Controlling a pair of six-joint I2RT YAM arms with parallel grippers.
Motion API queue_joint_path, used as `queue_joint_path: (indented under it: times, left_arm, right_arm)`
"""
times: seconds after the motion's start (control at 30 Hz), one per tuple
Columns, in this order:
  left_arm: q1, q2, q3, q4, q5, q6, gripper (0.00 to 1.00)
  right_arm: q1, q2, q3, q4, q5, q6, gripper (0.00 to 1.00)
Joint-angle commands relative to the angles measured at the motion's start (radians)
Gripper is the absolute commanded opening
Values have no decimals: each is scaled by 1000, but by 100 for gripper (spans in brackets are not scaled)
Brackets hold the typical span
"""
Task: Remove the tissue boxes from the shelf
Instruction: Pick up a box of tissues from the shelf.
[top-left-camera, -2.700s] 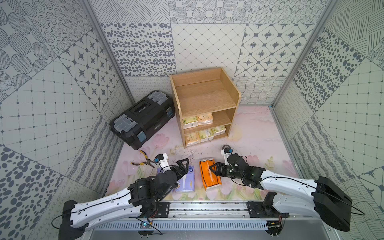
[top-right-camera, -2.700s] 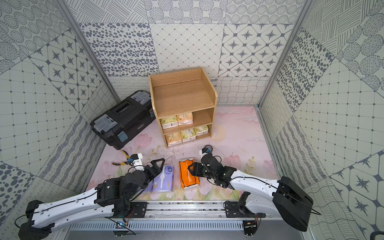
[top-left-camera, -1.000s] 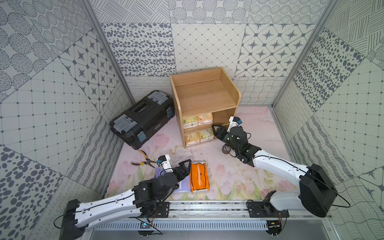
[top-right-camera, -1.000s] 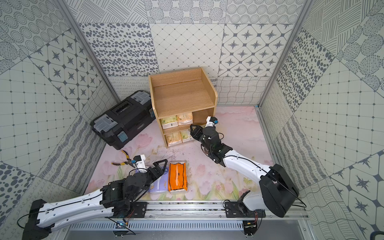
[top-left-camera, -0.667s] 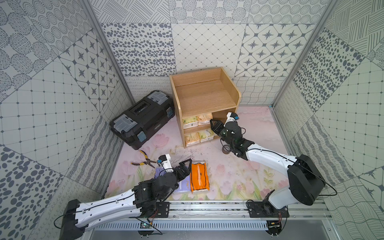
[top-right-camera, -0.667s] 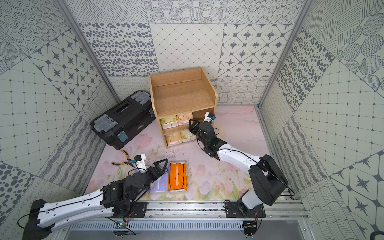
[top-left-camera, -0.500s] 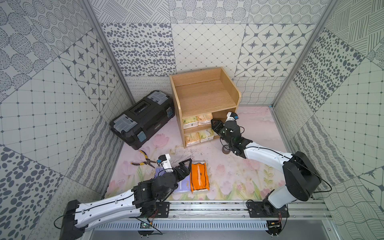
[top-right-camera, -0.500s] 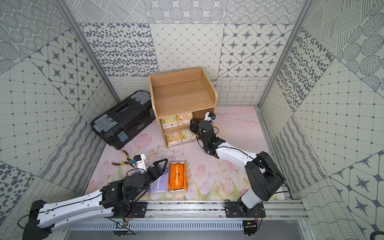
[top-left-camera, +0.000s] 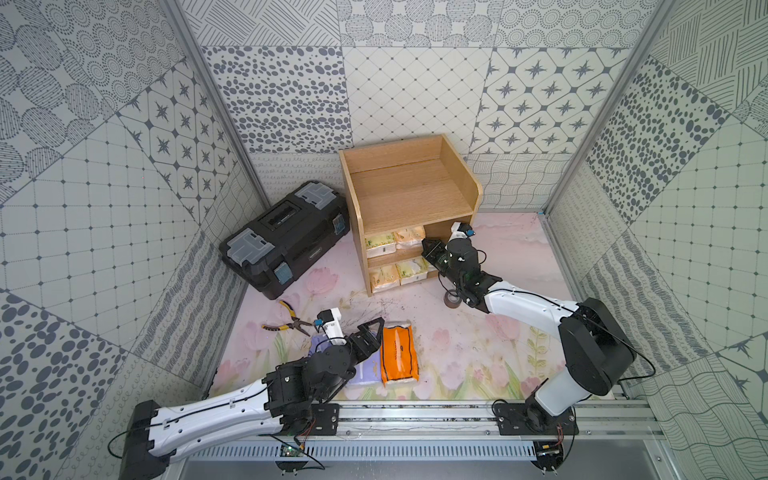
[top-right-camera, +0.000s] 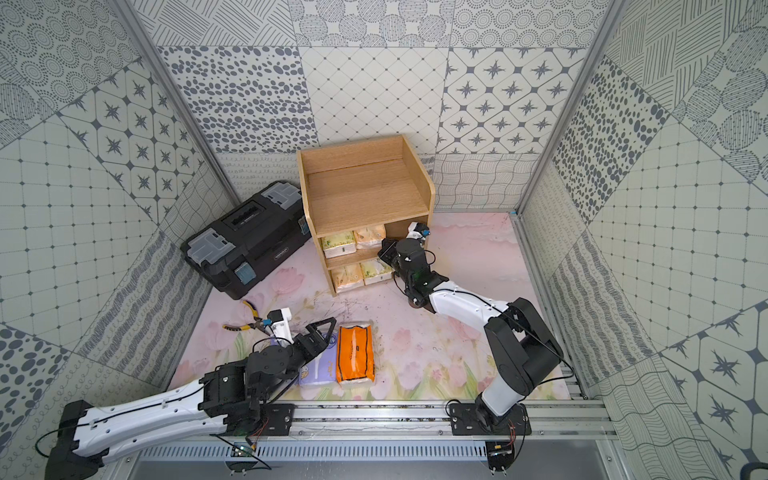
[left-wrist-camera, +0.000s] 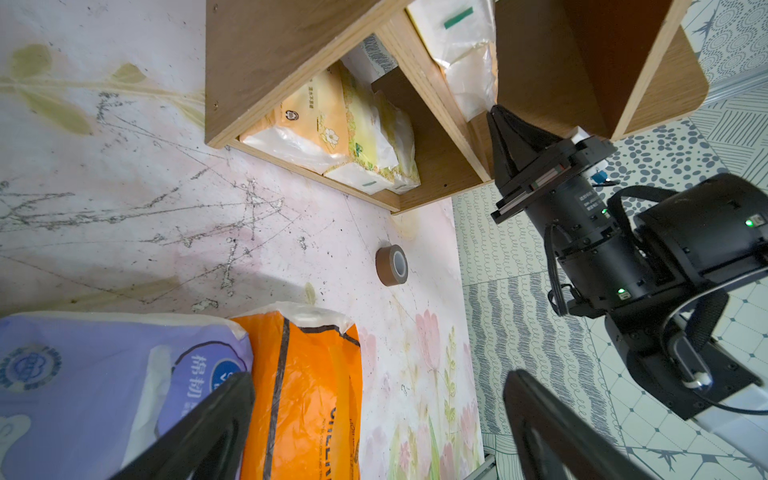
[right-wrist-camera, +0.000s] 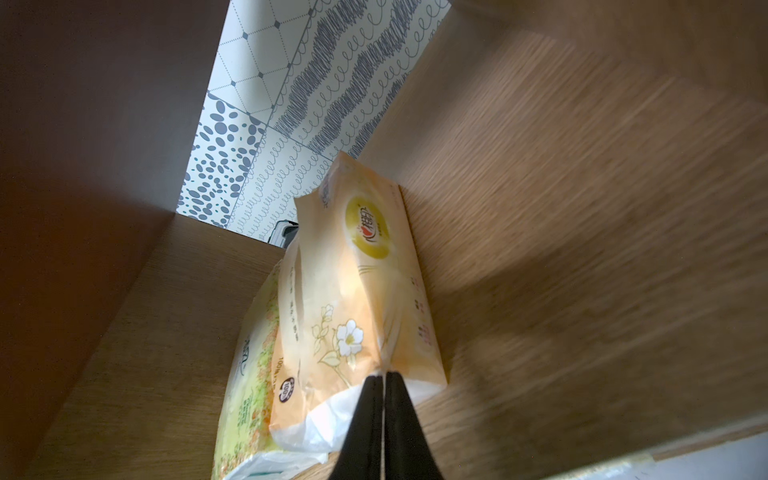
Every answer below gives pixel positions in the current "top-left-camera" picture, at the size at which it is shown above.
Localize grey tape roll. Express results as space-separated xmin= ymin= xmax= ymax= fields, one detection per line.
xmin=443 ymin=291 xmax=463 ymax=309

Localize black plastic toolbox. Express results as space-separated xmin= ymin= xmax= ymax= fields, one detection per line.
xmin=219 ymin=180 xmax=350 ymax=300

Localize green tissue pack middle shelf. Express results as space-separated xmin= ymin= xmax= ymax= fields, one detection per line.
xmin=365 ymin=232 xmax=397 ymax=259

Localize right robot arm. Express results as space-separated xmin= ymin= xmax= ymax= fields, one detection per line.
xmin=422 ymin=236 xmax=639 ymax=431

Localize aluminium mounting rail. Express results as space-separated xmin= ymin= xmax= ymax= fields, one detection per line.
xmin=169 ymin=398 xmax=666 ymax=443

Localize wooden shelf unit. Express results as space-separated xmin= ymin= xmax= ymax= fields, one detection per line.
xmin=338 ymin=134 xmax=483 ymax=296

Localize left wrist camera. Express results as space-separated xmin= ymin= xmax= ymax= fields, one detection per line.
xmin=313 ymin=308 xmax=345 ymax=345

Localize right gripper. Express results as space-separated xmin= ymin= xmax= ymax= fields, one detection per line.
xmin=422 ymin=237 xmax=464 ymax=290

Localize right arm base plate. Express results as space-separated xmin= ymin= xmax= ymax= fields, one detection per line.
xmin=491 ymin=399 xmax=579 ymax=437

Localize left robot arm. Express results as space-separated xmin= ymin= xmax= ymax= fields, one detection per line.
xmin=118 ymin=317 xmax=385 ymax=479

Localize beige tissue pack shelf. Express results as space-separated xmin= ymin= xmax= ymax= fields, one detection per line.
xmin=393 ymin=226 xmax=426 ymax=250

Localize orange tissue pack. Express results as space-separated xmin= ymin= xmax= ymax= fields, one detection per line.
xmin=379 ymin=324 xmax=419 ymax=386

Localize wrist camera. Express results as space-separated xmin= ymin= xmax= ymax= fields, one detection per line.
xmin=313 ymin=308 xmax=345 ymax=345
xmin=449 ymin=222 xmax=475 ymax=240

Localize yellow handled pliers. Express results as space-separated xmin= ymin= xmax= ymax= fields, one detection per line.
xmin=261 ymin=300 xmax=313 ymax=337

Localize yellow tissue pack bottom left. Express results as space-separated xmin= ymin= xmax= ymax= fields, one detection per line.
xmin=369 ymin=264 xmax=401 ymax=294

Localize green tissue pack bottom middle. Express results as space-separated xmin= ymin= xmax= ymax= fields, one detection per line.
xmin=395 ymin=257 xmax=429 ymax=285

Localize purple tissue pack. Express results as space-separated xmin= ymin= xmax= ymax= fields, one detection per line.
xmin=308 ymin=335 xmax=329 ymax=356
xmin=349 ymin=352 xmax=382 ymax=387

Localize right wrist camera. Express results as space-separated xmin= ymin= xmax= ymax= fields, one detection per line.
xmin=449 ymin=222 xmax=475 ymax=240

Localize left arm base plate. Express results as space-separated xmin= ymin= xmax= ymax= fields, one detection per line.
xmin=278 ymin=403 xmax=340 ymax=436

